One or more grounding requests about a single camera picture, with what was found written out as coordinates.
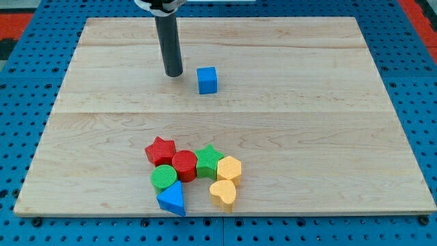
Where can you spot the red cylinder block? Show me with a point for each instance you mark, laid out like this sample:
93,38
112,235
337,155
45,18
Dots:
185,164

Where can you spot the blue triangle block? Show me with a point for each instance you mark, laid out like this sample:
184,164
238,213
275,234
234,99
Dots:
172,199

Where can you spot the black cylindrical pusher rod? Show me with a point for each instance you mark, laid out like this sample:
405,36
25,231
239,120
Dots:
167,29

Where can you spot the blue cube block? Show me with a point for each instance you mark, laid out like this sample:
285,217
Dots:
207,80

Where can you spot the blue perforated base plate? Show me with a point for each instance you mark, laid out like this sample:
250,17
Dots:
32,77

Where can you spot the green star block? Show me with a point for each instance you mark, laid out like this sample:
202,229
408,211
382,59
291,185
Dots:
207,161

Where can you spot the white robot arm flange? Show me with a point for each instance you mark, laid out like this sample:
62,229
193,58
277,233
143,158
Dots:
160,8

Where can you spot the red star block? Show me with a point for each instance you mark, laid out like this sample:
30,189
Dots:
160,152

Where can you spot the green cylinder block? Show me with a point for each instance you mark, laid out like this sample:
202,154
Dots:
163,177

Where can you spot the yellow heart block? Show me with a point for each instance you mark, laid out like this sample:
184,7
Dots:
223,195

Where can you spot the yellow hexagon block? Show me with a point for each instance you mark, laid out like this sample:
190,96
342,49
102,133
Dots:
229,168

